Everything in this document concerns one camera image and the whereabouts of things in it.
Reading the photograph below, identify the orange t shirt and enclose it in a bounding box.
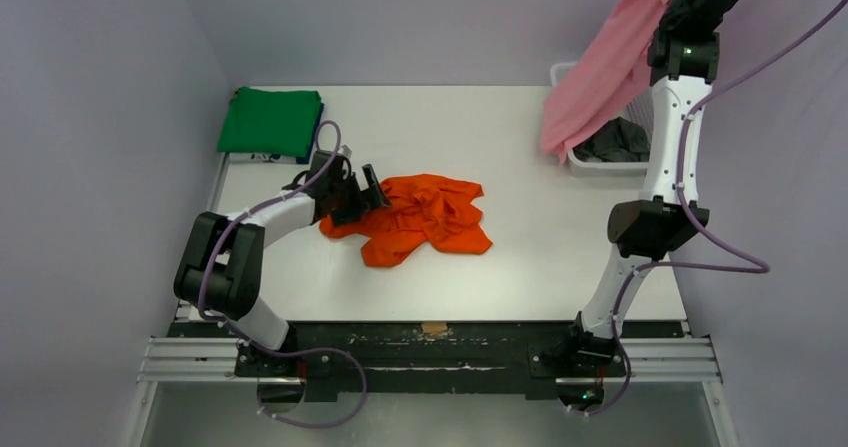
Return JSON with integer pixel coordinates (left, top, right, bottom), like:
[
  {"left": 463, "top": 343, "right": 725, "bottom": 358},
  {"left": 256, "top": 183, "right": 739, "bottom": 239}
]
[{"left": 319, "top": 174, "right": 493, "bottom": 268}]

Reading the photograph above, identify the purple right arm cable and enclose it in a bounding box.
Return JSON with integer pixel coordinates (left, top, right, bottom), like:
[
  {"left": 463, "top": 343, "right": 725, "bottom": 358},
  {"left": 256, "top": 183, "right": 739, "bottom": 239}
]
[{"left": 566, "top": 0, "right": 848, "bottom": 419}]

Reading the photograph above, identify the brown tape piece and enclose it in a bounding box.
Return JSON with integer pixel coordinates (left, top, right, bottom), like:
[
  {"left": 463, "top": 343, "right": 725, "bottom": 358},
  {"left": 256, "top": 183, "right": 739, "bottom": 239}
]
[{"left": 421, "top": 321, "right": 450, "bottom": 337}]

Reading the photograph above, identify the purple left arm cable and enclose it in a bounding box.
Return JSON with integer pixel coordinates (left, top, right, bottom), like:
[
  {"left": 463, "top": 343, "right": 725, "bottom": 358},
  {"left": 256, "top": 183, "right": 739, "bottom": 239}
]
[{"left": 197, "top": 120, "right": 368, "bottom": 431}]

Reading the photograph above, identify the pink t shirt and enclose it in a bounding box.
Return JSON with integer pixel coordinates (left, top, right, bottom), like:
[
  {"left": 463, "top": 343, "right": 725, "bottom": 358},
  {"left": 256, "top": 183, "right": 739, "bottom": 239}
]
[{"left": 539, "top": 0, "right": 671, "bottom": 163}]

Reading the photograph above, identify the folded green t shirt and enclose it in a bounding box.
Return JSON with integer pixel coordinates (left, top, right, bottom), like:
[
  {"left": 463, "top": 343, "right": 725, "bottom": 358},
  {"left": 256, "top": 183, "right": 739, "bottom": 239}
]
[{"left": 217, "top": 87, "right": 324, "bottom": 163}]

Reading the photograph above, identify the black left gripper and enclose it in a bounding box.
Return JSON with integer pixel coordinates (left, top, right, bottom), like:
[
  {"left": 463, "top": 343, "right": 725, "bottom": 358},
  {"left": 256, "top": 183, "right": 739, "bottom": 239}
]
[{"left": 328, "top": 165, "right": 388, "bottom": 226}]

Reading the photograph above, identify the aluminium front frame rail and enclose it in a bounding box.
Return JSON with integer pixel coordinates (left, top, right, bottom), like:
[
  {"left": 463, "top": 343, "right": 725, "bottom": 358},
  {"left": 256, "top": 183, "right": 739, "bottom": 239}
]
[{"left": 136, "top": 338, "right": 721, "bottom": 384}]

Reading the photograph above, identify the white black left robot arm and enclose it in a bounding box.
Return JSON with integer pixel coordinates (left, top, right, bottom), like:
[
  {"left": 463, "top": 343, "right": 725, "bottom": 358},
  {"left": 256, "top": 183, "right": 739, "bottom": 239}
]
[{"left": 173, "top": 150, "right": 391, "bottom": 376}]

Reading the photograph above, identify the white plastic laundry basket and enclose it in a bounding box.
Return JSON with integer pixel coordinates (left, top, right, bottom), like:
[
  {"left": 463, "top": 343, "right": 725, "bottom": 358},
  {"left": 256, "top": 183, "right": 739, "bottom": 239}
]
[{"left": 539, "top": 62, "right": 653, "bottom": 176}]

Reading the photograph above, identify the dark grey shirt in basket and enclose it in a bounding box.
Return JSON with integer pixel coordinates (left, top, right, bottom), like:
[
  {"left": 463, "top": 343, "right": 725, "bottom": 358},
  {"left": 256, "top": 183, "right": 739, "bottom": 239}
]
[{"left": 573, "top": 117, "right": 650, "bottom": 163}]

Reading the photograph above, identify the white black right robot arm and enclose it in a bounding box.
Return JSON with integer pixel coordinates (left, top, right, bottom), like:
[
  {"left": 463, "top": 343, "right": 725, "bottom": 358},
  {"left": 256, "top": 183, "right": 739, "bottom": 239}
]
[{"left": 561, "top": 0, "right": 739, "bottom": 374}]

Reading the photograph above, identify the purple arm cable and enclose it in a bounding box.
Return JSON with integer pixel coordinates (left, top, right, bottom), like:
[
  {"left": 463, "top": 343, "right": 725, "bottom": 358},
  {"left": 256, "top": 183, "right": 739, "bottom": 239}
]
[
  {"left": 197, "top": 120, "right": 368, "bottom": 431},
  {"left": 566, "top": 0, "right": 848, "bottom": 419}
]

